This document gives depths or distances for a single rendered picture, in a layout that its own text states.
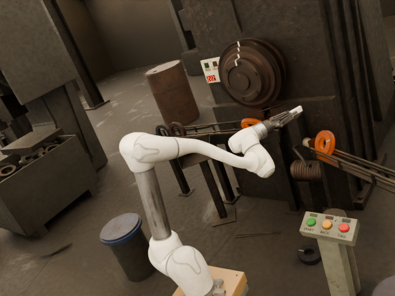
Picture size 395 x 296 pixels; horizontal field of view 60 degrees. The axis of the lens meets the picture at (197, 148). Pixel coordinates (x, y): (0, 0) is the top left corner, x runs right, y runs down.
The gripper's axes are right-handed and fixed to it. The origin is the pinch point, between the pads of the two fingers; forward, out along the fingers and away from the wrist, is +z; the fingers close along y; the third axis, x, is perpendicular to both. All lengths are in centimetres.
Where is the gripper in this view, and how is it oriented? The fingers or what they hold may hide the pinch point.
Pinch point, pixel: (295, 111)
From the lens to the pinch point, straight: 196.6
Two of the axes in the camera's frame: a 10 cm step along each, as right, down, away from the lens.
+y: 2.7, 3.2, -9.1
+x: -4.0, -8.2, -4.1
